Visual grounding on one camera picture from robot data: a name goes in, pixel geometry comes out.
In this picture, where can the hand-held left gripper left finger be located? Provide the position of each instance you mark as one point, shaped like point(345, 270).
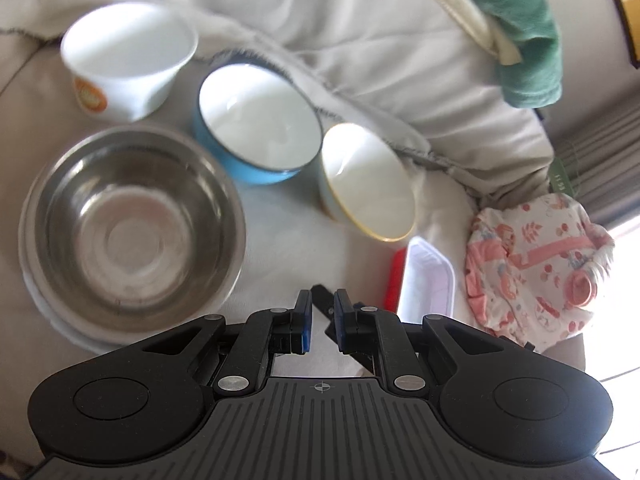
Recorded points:
point(303, 321)

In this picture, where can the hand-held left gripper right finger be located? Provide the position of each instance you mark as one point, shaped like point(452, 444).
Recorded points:
point(342, 321)

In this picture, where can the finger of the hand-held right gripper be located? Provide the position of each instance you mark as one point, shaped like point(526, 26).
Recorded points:
point(322, 296)

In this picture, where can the red plastic tray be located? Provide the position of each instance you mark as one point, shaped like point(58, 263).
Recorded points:
point(395, 280)

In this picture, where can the white plastic tray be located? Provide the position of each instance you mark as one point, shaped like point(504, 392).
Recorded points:
point(427, 280)

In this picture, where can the white bowl with gold rim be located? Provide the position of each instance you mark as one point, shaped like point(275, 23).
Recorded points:
point(365, 180)

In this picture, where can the blue bowl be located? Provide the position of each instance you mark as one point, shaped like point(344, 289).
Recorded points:
point(257, 120)

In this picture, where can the stainless steel bowl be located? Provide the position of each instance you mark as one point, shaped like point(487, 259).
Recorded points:
point(131, 232)

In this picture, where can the white plate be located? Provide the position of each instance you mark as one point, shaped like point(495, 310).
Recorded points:
point(55, 327)

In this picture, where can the white bowl with orange print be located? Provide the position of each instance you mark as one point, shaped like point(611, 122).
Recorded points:
point(127, 55)

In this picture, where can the pink floral baby garment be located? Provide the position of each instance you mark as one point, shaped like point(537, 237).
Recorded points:
point(530, 260)

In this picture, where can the beige sofa cover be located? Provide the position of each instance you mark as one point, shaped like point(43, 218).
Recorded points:
point(310, 15)

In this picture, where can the grey curtain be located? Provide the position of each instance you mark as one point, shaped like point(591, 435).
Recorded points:
point(605, 160)

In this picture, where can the green towel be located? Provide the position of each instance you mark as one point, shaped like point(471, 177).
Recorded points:
point(520, 25)

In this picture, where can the yellow and red board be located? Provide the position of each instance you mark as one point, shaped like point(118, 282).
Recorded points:
point(627, 5)

